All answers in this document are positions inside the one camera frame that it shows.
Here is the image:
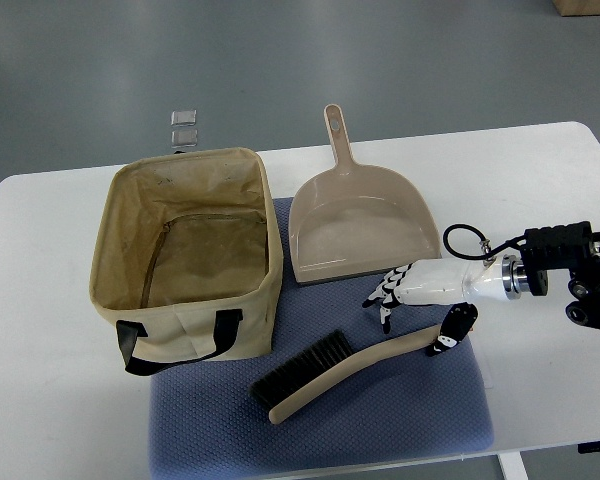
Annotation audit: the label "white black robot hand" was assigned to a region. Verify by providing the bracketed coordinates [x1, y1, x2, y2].
[363, 258, 509, 356]

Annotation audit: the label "beige hand brush black bristles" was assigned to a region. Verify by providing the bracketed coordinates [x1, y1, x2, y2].
[249, 324, 441, 425]

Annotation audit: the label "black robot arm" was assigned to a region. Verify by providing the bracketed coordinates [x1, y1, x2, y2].
[442, 221, 600, 330]

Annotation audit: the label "beige plastic dustpan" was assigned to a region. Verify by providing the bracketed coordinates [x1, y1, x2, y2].
[288, 104, 441, 284]

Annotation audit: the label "white table leg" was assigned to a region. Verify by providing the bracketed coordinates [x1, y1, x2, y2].
[497, 452, 529, 480]

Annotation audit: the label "black table control panel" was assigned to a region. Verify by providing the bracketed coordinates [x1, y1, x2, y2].
[577, 440, 600, 454]

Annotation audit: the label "blue textured mat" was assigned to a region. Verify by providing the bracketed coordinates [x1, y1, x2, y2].
[148, 196, 496, 477]

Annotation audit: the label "upper clear floor tile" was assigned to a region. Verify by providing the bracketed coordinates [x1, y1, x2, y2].
[171, 109, 197, 126]

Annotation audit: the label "beige fabric bag black handles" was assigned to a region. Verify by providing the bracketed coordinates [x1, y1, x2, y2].
[89, 148, 284, 376]

